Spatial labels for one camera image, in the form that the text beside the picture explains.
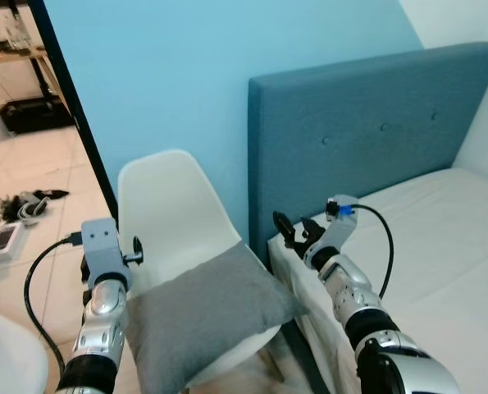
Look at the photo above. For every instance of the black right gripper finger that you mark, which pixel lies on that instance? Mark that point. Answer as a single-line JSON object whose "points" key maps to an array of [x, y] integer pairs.
{"points": [[309, 224], [285, 230]]}

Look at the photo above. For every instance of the grey square pillow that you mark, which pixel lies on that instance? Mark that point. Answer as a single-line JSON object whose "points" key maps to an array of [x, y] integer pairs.
{"points": [[202, 320]]}

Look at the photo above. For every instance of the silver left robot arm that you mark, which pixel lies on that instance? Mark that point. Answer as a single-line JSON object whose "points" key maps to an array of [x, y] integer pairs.
{"points": [[100, 328]]}

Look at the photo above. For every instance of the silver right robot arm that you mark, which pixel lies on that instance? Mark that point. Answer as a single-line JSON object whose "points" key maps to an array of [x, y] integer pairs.
{"points": [[367, 312]]}

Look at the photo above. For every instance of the white plastic shell chair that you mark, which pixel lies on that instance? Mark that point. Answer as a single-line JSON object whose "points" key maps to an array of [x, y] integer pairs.
{"points": [[166, 205]]}

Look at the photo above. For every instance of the white round chair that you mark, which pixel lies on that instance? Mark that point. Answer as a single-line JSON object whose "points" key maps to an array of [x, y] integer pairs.
{"points": [[10, 353]]}

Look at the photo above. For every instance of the black and white headset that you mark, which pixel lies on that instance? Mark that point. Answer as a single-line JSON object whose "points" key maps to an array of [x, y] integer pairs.
{"points": [[30, 203]]}

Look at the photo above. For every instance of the blue fabric bed headboard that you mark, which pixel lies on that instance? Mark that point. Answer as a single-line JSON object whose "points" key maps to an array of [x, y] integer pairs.
{"points": [[367, 115]]}

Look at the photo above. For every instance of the white bed mattress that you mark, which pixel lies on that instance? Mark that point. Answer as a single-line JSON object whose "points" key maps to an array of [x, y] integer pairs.
{"points": [[440, 263]]}

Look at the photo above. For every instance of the white flat device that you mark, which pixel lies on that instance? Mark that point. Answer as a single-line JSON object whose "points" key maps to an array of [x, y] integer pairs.
{"points": [[2, 240]]}

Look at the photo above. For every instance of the black bag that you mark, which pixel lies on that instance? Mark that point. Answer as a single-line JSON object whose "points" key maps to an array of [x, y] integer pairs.
{"points": [[34, 115]]}

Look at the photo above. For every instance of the wooden table with clutter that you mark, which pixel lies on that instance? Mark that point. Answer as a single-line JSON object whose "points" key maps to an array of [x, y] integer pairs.
{"points": [[10, 45]]}

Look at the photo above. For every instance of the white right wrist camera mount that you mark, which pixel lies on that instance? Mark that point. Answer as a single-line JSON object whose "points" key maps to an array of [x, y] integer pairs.
{"points": [[340, 226]]}

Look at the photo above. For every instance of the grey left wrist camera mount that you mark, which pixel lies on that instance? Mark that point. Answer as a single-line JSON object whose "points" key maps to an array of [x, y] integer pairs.
{"points": [[102, 246]]}

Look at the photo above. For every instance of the black door frame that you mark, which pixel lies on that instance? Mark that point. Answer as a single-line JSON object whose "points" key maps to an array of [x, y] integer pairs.
{"points": [[71, 107]]}

